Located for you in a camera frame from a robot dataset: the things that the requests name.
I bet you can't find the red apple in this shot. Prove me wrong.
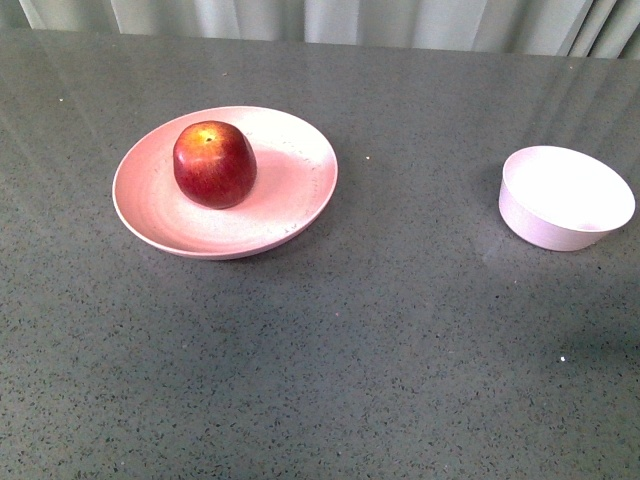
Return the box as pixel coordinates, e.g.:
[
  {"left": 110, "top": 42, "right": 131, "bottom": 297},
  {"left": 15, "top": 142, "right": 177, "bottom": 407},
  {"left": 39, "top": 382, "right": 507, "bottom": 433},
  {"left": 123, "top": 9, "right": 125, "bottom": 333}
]
[{"left": 173, "top": 120, "right": 257, "bottom": 210}]

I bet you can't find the pale pink bowl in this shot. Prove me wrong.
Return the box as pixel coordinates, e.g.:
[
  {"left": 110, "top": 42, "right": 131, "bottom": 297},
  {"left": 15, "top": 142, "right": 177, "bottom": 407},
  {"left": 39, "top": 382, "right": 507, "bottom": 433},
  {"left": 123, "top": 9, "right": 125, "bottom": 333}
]
[{"left": 498, "top": 146, "right": 636, "bottom": 252}]

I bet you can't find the pink plate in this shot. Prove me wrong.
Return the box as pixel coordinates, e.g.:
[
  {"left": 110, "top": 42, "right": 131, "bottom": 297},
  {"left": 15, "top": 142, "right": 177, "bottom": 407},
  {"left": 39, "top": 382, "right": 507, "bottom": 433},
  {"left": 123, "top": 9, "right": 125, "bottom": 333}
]
[{"left": 112, "top": 106, "right": 338, "bottom": 260}]

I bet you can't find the white curtain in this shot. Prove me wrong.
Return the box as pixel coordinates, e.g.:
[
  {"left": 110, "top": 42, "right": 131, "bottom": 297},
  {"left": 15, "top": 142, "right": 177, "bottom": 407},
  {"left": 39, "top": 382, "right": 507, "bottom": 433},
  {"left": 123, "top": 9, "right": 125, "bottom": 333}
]
[{"left": 1, "top": 0, "right": 639, "bottom": 59}]

